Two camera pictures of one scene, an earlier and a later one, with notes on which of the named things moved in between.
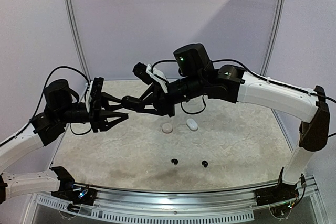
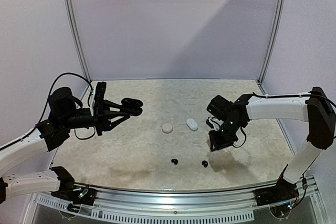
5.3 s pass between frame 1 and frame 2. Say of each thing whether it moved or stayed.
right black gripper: moved
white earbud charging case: stayed
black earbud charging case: moved
